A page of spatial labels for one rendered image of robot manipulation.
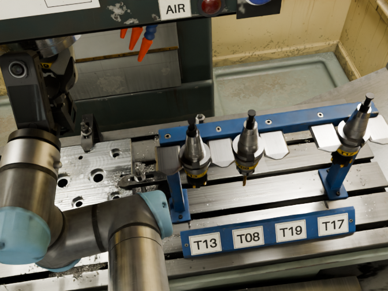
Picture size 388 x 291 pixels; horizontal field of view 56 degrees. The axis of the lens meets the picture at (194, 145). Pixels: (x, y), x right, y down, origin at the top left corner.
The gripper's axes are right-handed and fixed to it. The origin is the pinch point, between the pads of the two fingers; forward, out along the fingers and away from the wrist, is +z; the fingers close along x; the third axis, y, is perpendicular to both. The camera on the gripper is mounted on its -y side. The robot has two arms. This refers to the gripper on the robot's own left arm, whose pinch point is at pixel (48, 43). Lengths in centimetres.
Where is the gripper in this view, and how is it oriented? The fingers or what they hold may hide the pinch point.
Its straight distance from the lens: 68.6
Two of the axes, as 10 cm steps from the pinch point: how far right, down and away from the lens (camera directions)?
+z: -0.8, -8.3, 5.5
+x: 10.0, -0.9, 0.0
